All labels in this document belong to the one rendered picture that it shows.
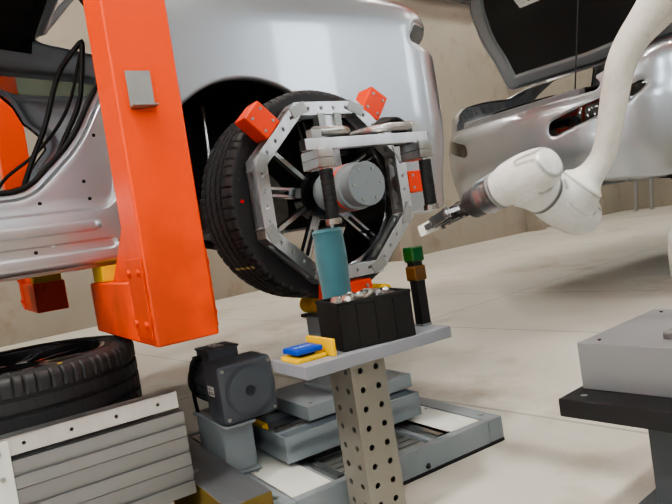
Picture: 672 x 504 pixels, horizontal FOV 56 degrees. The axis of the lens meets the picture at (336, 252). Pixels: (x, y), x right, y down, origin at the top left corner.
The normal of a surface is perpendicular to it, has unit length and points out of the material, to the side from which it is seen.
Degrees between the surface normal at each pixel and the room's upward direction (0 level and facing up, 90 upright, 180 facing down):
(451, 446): 90
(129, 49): 90
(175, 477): 90
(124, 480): 90
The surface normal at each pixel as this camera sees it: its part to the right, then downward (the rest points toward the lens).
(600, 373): -0.76, 0.15
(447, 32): 0.63, -0.07
